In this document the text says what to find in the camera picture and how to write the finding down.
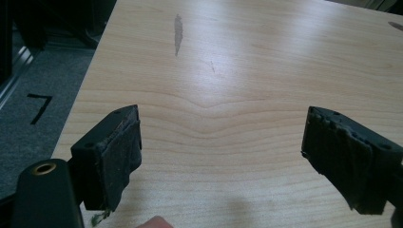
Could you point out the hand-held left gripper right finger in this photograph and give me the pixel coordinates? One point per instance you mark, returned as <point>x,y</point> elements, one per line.
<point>345,155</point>

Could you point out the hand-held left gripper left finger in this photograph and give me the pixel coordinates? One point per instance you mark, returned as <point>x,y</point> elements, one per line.
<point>109,158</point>

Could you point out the silver metal rail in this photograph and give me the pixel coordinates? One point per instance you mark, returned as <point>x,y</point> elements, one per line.
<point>17,65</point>

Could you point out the dark equipment base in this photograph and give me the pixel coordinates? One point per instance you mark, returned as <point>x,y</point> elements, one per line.
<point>63,15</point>

